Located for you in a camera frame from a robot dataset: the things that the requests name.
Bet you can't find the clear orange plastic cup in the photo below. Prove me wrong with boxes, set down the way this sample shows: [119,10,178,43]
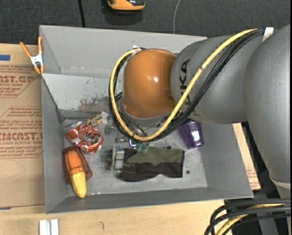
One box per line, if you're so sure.
[62,145,93,185]

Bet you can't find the yellow toy corn cob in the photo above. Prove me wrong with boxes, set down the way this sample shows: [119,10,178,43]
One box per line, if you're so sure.
[71,171,88,199]

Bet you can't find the grey metal bin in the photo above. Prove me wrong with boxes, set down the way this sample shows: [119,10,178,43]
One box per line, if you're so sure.
[39,25,255,214]

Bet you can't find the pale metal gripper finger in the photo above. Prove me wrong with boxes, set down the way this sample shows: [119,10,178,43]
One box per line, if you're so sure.
[109,148,116,171]
[115,144,125,170]

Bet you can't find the dark brown and olive cloth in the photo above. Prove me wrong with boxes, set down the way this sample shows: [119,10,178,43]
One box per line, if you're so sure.
[117,147,186,183]

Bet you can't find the orange crumpled snack packet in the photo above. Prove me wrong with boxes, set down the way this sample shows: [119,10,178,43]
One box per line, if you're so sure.
[65,122,105,155]

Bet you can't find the brown cardboard board, red print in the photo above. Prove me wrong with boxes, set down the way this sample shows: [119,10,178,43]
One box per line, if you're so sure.
[0,42,262,211]

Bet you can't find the small yellow and white packet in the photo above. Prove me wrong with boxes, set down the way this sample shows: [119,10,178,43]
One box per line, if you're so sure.
[86,111,111,128]

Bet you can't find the clear purple plastic cup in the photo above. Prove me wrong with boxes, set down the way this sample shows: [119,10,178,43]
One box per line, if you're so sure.
[179,120,205,149]

